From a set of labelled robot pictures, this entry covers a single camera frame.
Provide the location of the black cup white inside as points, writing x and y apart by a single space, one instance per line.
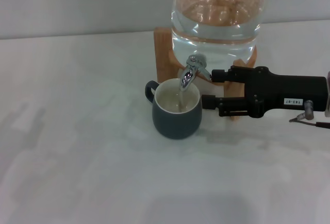
175 123

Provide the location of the glass water dispenser jar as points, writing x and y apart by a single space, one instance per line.
214 33

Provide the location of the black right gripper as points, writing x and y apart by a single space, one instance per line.
278 90

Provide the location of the chrome faucet tap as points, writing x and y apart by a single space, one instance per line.
189 76

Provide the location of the wooden dispenser stand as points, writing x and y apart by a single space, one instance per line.
162 54

